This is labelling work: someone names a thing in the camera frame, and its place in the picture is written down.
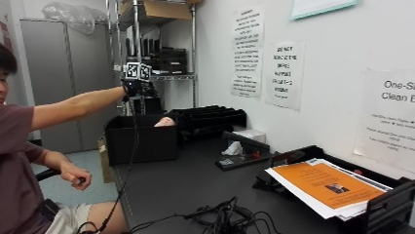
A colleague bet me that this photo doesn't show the the person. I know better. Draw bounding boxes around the the person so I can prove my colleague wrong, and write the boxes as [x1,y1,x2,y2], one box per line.
[0,43,130,234]

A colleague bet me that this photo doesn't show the orange paper sheet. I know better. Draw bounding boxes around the orange paper sheet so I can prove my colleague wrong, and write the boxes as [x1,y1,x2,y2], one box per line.
[271,162,387,211]

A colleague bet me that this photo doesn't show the pink soft toy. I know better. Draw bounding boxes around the pink soft toy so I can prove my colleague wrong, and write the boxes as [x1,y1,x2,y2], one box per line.
[153,116,177,128]

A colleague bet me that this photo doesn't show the metal wire shelf rack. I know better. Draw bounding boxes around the metal wire shelf rack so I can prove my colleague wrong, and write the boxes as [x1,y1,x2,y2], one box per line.
[105,0,199,115]

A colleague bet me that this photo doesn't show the large white laminated notice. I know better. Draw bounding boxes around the large white laminated notice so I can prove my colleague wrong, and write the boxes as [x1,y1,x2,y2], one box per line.
[352,67,415,175]

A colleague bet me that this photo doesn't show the short white text notice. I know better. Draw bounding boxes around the short white text notice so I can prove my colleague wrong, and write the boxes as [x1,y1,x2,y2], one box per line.
[264,41,306,111]

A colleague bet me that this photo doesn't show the black paper tray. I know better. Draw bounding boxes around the black paper tray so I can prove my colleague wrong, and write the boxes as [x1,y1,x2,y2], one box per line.
[251,144,415,234]

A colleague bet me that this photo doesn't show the clear plastic bag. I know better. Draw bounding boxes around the clear plastic bag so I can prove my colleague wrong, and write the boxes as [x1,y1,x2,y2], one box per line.
[41,2,107,35]

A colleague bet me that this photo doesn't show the white marker cube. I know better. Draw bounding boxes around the white marker cube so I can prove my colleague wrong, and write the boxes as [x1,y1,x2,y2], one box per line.
[123,61,153,82]

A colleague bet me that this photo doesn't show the black desk organizer trays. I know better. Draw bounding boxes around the black desk organizer trays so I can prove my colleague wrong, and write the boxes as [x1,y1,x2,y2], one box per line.
[169,104,247,144]

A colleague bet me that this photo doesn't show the black open box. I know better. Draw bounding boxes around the black open box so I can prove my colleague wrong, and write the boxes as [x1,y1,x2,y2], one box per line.
[103,113,181,167]

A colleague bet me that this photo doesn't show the stack of white papers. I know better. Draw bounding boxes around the stack of white papers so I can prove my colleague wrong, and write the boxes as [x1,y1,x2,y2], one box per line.
[263,157,393,222]

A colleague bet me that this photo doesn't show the cardboard box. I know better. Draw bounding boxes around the cardboard box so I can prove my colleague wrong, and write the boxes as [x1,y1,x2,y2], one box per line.
[119,0,203,23]

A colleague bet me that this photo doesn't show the black equipment on shelf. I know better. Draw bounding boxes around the black equipment on shelf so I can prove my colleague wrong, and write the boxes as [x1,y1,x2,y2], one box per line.
[125,37,189,76]

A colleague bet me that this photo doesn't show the teal-edged white board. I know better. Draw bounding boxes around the teal-edged white board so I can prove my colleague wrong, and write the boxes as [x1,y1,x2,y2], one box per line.
[288,0,359,21]

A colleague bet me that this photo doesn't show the grey metal cabinet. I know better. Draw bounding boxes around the grey metal cabinet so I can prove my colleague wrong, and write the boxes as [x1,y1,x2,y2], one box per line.
[20,19,119,155]

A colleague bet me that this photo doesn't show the bundle of black cables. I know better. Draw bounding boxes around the bundle of black cables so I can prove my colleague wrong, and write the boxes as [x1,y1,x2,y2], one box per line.
[129,195,284,234]

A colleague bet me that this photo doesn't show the black chair armrest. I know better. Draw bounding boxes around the black chair armrest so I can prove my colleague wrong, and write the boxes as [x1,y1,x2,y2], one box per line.
[34,168,62,182]

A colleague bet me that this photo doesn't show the crumpled white tissue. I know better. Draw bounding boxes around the crumpled white tissue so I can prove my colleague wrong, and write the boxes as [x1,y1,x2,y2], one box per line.
[221,140,243,157]

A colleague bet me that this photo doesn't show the tall white text notice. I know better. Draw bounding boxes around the tall white text notice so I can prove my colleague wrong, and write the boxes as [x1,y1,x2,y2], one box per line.
[230,4,266,99]

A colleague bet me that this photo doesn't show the black glove cable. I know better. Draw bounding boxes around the black glove cable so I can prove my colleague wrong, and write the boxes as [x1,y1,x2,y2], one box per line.
[77,94,143,234]

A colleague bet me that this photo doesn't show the brown cardboard piece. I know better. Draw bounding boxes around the brown cardboard piece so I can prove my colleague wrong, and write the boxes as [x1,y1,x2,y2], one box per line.
[97,136,117,184]

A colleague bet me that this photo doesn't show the small white box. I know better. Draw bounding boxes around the small white box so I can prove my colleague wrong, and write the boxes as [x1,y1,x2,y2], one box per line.
[233,129,267,144]

